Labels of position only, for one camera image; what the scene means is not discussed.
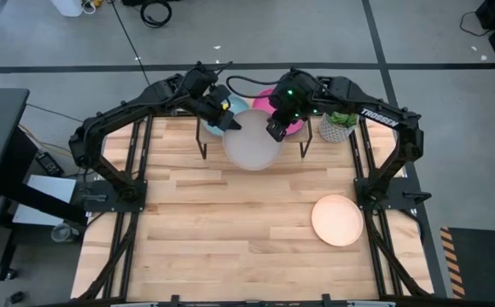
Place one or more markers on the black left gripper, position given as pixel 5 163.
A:
pixel 211 106

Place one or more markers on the pink plate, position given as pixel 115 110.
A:
pixel 262 102

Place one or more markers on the black power adapter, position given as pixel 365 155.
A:
pixel 49 164

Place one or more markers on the clear glass jar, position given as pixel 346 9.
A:
pixel 63 233

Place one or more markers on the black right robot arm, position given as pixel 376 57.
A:
pixel 380 117

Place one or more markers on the white container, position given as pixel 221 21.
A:
pixel 67 7

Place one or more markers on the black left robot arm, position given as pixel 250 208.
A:
pixel 115 113

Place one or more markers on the white patterned plant pot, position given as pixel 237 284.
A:
pixel 333 133

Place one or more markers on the hazard striped black mat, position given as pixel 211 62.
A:
pixel 482 264

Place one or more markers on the pale off-white plate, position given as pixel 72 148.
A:
pixel 252 145

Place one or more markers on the wooden shelf with black frame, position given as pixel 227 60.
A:
pixel 207 137

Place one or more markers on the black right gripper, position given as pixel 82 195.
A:
pixel 288 108

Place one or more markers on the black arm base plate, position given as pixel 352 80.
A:
pixel 401 197
pixel 102 200

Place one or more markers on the black metal table frame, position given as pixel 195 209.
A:
pixel 121 251

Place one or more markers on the white flat board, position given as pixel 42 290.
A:
pixel 49 192

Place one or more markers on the green succulent plant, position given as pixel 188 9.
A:
pixel 342 119

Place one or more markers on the pale blue-green plate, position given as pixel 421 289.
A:
pixel 240 106

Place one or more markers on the peach plate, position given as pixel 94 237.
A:
pixel 337 220

